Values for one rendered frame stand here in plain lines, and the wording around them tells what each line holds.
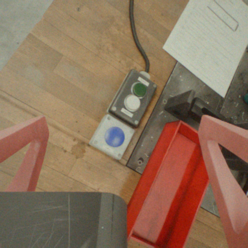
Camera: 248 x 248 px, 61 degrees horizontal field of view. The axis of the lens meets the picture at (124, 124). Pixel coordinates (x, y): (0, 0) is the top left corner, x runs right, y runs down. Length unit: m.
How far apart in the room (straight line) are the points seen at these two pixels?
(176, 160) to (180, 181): 0.05
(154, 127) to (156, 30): 0.24
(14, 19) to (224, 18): 1.19
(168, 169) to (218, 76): 0.29
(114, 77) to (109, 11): 0.15
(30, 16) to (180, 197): 1.34
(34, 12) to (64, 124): 1.19
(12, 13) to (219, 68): 1.25
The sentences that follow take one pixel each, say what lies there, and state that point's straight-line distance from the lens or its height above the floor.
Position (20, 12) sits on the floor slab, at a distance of 1.56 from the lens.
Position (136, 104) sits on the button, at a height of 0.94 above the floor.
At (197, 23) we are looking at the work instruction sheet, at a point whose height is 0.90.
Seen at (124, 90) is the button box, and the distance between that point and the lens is 0.44.
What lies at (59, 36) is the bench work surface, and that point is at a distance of 0.48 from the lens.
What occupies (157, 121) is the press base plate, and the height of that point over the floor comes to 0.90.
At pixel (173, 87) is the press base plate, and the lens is 0.53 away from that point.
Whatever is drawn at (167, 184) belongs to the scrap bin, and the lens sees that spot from 0.50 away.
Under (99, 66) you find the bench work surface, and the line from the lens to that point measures 0.47.
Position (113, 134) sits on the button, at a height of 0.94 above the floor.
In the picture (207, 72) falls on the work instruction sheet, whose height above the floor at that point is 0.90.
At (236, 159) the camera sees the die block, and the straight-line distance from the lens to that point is 0.53.
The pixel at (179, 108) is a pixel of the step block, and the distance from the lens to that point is 0.46.
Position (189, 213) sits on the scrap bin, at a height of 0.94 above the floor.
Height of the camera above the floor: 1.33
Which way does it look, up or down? 70 degrees down
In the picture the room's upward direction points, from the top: 74 degrees clockwise
